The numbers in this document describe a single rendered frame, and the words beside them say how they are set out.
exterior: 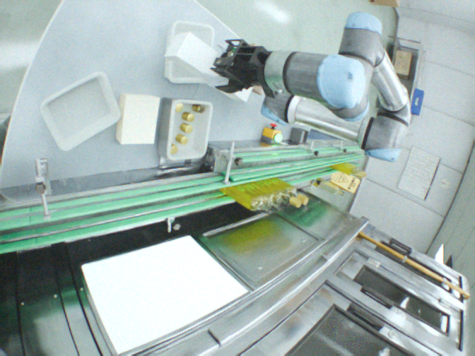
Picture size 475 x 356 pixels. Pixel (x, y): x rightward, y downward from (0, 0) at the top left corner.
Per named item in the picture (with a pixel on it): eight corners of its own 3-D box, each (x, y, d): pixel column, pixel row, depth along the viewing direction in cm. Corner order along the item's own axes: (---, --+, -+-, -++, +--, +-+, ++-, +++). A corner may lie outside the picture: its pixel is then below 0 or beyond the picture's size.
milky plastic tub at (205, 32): (158, 82, 78) (168, 83, 72) (162, 22, 68) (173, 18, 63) (198, 81, 89) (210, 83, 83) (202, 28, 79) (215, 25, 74)
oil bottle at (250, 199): (219, 190, 102) (254, 214, 88) (220, 178, 100) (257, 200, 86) (229, 188, 105) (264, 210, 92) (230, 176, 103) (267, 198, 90)
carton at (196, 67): (176, 34, 46) (189, 31, 42) (240, 80, 64) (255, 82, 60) (163, 56, 46) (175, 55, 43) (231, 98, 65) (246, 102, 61)
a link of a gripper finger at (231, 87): (217, 74, 50) (247, 67, 44) (223, 78, 51) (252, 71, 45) (212, 92, 49) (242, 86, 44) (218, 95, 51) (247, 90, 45)
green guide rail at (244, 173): (220, 173, 98) (233, 181, 93) (221, 171, 97) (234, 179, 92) (356, 153, 216) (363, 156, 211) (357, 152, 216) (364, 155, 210)
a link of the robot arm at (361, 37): (418, 99, 61) (386, 8, 28) (410, 128, 64) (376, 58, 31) (389, 91, 69) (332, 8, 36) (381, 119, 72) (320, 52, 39)
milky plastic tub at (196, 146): (157, 153, 88) (167, 161, 83) (162, 96, 80) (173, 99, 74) (194, 150, 100) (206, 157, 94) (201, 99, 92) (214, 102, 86)
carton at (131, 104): (115, 138, 74) (121, 144, 69) (120, 92, 69) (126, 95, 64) (145, 138, 83) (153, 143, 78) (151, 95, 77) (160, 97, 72)
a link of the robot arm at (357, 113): (379, 79, 39) (366, 54, 31) (365, 129, 42) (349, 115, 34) (346, 72, 44) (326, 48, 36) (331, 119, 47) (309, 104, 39)
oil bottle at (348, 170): (328, 167, 175) (360, 180, 157) (330, 159, 173) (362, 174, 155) (331, 166, 179) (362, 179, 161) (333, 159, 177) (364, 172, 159)
